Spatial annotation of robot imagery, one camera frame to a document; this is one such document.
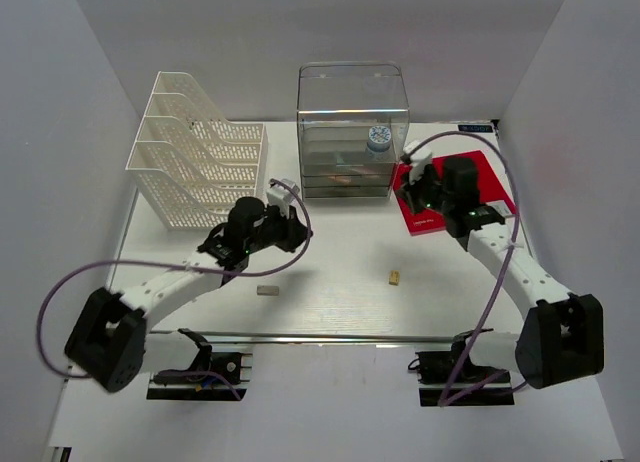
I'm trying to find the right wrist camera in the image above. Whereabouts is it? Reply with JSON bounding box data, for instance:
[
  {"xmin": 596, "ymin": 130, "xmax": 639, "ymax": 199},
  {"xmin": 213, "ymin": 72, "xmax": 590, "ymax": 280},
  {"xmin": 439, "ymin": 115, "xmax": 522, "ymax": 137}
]
[{"xmin": 400, "ymin": 139, "xmax": 433, "ymax": 184}]

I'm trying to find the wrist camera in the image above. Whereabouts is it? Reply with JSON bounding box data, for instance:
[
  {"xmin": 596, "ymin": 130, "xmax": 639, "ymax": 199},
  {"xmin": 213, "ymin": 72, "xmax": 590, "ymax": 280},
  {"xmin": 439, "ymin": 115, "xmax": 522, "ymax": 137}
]
[
  {"xmin": 400, "ymin": 139, "xmax": 433, "ymax": 184},
  {"xmin": 266, "ymin": 179, "xmax": 300, "ymax": 218}
]

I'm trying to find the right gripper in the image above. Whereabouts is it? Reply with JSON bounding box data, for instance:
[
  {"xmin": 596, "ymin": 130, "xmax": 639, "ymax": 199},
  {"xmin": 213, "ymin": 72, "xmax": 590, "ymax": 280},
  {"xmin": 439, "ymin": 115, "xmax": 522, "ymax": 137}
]
[{"xmin": 396, "ymin": 163, "xmax": 454, "ymax": 216}]

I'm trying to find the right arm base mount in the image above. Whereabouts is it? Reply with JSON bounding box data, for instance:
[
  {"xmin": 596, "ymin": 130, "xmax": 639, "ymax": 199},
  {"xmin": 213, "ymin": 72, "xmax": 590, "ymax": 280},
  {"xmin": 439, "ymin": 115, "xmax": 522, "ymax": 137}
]
[{"xmin": 407, "ymin": 351, "xmax": 515, "ymax": 407}]

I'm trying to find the small yellow sharpener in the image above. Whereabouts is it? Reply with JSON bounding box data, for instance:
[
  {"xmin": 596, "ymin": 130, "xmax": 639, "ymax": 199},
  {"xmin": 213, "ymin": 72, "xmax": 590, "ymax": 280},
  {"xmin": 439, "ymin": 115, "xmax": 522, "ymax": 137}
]
[{"xmin": 389, "ymin": 270, "xmax": 400, "ymax": 286}]

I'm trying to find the blue cleaning gel jar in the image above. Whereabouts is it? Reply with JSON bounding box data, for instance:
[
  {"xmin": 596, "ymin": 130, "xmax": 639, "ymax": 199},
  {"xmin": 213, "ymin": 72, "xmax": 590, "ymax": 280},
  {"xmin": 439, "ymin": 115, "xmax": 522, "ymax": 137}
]
[{"xmin": 366, "ymin": 125, "xmax": 392, "ymax": 162}]

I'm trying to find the dark label sticker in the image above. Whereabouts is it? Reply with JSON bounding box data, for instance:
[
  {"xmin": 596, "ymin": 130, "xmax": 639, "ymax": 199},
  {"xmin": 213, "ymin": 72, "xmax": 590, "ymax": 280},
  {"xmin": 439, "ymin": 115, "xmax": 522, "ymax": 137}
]
[{"xmin": 458, "ymin": 124, "xmax": 493, "ymax": 133}]

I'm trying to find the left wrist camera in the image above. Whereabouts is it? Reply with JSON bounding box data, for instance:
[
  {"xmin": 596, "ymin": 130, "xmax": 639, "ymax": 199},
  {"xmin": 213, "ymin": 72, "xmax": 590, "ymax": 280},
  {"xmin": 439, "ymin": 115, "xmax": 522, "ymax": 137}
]
[{"xmin": 266, "ymin": 179, "xmax": 300, "ymax": 218}]

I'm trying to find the white plastic file rack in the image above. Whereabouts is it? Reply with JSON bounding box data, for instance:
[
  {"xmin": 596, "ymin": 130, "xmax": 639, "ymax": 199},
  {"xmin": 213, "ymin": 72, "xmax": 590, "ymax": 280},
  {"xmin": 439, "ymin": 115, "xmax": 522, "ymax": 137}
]
[{"xmin": 126, "ymin": 71, "xmax": 268, "ymax": 230}]

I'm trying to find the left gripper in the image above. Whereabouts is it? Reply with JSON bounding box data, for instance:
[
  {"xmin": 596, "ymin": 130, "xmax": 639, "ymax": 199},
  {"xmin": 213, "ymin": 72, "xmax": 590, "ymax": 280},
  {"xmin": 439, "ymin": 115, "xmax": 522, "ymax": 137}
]
[{"xmin": 245, "ymin": 201, "xmax": 313, "ymax": 254}]

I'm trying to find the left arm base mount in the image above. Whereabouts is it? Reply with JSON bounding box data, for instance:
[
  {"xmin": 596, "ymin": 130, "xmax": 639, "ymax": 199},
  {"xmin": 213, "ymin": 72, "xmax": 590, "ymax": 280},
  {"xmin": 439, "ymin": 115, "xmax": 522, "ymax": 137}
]
[{"xmin": 146, "ymin": 344, "xmax": 253, "ymax": 402}]

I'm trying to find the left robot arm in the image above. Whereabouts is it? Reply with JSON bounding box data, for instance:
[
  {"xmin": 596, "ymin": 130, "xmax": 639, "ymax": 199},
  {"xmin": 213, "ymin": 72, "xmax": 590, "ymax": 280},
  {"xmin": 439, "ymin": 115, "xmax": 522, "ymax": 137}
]
[{"xmin": 64, "ymin": 196, "xmax": 313, "ymax": 393}]

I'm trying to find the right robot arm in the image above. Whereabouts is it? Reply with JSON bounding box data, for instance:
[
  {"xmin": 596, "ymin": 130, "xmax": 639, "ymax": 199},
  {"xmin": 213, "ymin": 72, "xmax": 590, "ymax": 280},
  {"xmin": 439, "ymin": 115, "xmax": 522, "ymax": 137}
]
[{"xmin": 396, "ymin": 153, "xmax": 605, "ymax": 389}]

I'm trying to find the grey eraser block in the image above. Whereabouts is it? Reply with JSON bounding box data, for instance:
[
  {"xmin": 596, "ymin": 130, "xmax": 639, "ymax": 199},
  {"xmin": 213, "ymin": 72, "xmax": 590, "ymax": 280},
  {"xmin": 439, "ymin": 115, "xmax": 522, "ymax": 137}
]
[{"xmin": 256, "ymin": 285, "xmax": 279, "ymax": 297}]

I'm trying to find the clear acrylic drawer organizer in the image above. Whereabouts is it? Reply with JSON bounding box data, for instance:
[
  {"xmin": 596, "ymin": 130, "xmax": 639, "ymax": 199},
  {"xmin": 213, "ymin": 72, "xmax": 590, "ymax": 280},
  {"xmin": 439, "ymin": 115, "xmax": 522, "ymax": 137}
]
[{"xmin": 297, "ymin": 61, "xmax": 410, "ymax": 200}]

